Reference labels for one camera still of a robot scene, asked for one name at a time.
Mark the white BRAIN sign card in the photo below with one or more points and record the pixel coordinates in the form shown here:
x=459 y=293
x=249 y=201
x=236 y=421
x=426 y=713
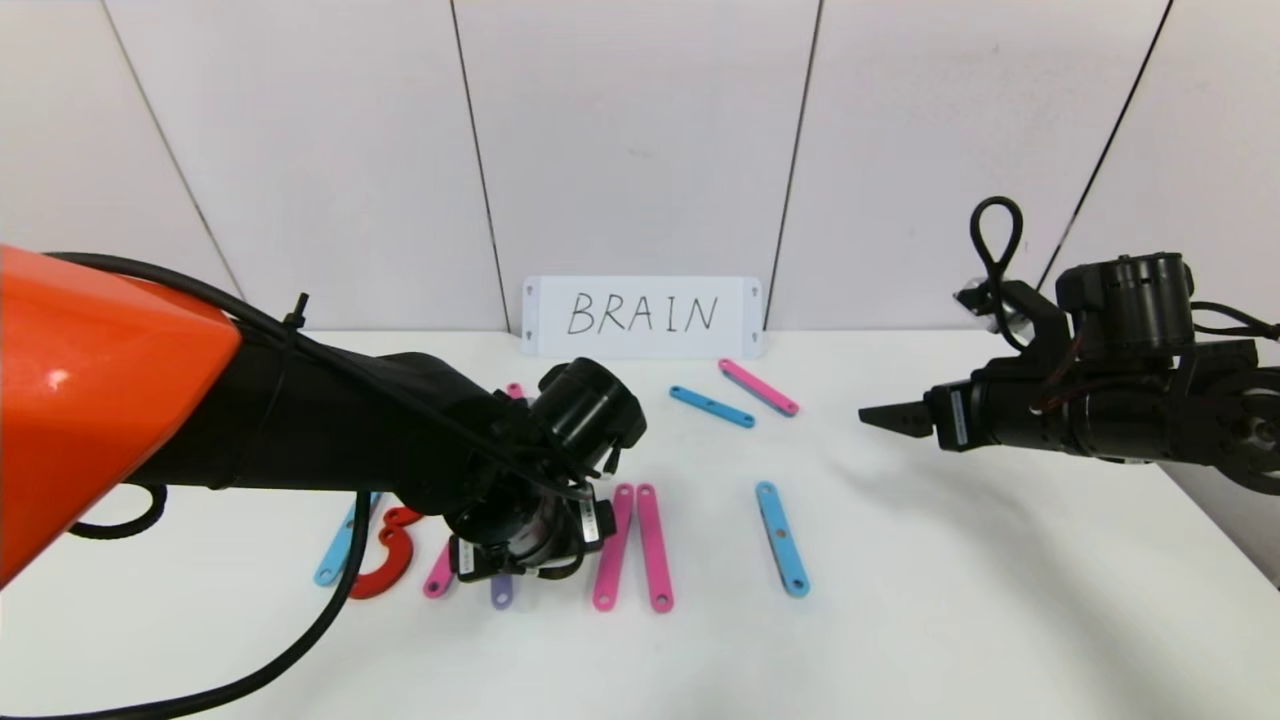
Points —
x=640 y=344

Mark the purple short bar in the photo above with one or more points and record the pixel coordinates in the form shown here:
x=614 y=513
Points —
x=501 y=595

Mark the red curved letter piece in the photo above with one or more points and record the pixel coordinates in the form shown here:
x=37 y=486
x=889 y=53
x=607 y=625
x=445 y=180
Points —
x=400 y=517
x=395 y=575

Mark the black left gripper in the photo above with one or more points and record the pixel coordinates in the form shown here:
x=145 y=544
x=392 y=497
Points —
x=528 y=549

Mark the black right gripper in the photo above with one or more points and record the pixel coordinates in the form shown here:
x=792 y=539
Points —
x=953 y=417

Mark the black right camera bracket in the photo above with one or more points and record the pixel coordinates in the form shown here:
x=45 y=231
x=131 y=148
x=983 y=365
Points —
x=1045 y=320

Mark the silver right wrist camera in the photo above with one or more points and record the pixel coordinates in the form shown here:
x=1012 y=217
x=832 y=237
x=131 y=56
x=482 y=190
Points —
x=975 y=300

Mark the blue flat bar with holes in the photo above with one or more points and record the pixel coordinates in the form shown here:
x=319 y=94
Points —
x=782 y=539
x=333 y=560
x=711 y=407

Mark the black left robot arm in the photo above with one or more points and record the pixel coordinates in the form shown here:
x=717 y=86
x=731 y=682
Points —
x=300 y=420

